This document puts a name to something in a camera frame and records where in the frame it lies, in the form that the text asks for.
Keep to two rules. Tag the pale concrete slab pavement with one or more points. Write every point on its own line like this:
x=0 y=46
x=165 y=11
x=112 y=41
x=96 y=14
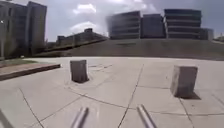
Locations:
x=110 y=83

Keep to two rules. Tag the square stone block bollard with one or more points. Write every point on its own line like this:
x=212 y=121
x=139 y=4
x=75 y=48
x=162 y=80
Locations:
x=79 y=70
x=183 y=81

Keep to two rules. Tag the wide concrete steps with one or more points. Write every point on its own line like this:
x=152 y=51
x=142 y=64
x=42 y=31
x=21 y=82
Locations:
x=150 y=49

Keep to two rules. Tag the low flat building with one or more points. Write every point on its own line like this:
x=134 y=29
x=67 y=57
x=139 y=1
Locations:
x=81 y=37

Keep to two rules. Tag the dark banded office buildings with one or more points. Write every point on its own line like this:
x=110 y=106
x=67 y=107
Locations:
x=151 y=26

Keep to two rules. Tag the robot's own part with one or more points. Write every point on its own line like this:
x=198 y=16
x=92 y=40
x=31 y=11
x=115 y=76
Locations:
x=80 y=118
x=146 y=117

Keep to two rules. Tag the large grey building with tower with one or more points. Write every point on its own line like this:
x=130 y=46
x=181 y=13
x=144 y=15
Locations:
x=33 y=26

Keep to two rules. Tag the low raised concrete kerb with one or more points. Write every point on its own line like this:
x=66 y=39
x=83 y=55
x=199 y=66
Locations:
x=23 y=70

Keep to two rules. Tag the grass strip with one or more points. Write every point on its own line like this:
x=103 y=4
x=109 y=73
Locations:
x=15 y=61

